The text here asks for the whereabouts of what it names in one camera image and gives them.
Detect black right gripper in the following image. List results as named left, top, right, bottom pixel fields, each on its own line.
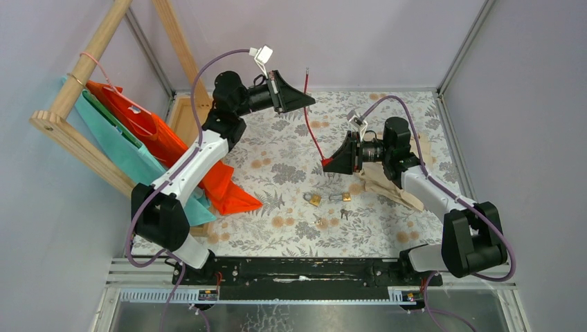
left=323, top=131, right=391, bottom=176

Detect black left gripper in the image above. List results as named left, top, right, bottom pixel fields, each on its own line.
left=232, top=68, right=313, bottom=118

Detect red cable lock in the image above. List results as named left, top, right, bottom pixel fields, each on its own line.
left=302, top=67, right=333, bottom=167

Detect long shackle brass padlock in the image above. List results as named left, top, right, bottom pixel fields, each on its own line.
left=329, top=192, right=352, bottom=202

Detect short shackle brass padlock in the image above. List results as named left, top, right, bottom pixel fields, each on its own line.
left=302, top=193, right=322, bottom=207

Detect keys of long padlock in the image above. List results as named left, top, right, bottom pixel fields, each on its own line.
left=340, top=209, right=351, bottom=221

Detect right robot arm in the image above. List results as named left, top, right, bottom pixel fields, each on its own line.
left=322, top=117, right=507, bottom=285

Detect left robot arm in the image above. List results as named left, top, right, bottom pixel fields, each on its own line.
left=129, top=70, right=316, bottom=284

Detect beige folded cloth bag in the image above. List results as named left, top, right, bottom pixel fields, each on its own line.
left=354, top=162, right=424, bottom=212

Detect wooden tray base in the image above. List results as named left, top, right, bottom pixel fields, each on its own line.
left=167, top=94, right=233, bottom=216

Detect orange cloth bag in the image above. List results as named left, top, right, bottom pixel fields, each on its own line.
left=86, top=80, right=262, bottom=215

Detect teal cloth bag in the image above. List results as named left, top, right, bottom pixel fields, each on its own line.
left=75, top=90, right=217, bottom=227

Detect green bag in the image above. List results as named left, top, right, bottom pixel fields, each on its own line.
left=82, top=90, right=143, bottom=148

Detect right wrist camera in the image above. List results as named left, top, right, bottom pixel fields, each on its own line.
left=347, top=111, right=368, bottom=141

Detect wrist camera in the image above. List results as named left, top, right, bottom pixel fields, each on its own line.
left=347, top=111, right=368, bottom=141
left=253, top=45, right=273, bottom=77

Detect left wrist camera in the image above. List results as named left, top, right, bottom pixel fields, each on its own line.
left=253, top=45, right=273, bottom=77

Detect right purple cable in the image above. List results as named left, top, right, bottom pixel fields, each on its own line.
left=359, top=95, right=517, bottom=332

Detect purple cable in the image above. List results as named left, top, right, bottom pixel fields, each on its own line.
left=125, top=48, right=258, bottom=332
left=359, top=95, right=517, bottom=332

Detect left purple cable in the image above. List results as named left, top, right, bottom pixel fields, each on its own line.
left=125, top=48, right=258, bottom=332

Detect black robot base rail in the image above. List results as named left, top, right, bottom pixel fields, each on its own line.
left=172, top=255, right=443, bottom=302

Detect wooden hanging rack frame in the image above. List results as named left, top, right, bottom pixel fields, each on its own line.
left=28, top=0, right=214, bottom=214

